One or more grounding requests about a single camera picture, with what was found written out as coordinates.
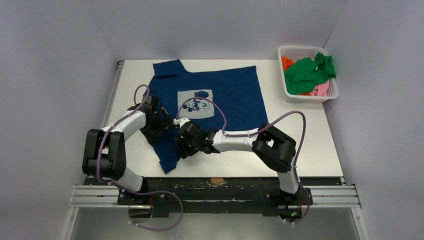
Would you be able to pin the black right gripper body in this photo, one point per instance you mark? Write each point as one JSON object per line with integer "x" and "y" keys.
{"x": 182, "y": 145}

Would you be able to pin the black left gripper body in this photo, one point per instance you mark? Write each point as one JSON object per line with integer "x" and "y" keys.
{"x": 162, "y": 122}

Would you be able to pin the navy blue printed t-shirt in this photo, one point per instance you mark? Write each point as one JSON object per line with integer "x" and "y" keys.
{"x": 230, "y": 98}

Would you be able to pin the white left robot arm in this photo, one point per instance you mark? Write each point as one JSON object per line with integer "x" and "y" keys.
{"x": 104, "y": 154}

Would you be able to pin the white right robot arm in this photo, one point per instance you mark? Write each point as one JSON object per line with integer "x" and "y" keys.
{"x": 273, "y": 147}

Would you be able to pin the orange t-shirt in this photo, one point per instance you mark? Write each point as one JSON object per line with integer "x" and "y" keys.
{"x": 286, "y": 63}

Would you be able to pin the green t-shirt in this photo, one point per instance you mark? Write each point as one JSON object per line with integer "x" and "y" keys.
{"x": 304, "y": 74}

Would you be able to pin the white plastic laundry basket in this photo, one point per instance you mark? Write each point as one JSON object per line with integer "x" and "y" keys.
{"x": 296, "y": 53}

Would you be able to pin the pink t-shirt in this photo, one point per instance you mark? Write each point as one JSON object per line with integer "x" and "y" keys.
{"x": 320, "y": 90}

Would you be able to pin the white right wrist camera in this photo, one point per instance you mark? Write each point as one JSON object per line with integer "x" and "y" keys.
{"x": 181, "y": 121}

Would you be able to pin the black mounting base rail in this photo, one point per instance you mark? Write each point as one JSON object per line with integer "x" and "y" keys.
{"x": 227, "y": 195}

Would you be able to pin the aluminium frame rail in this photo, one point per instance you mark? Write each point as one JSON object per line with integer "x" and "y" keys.
{"x": 104, "y": 196}

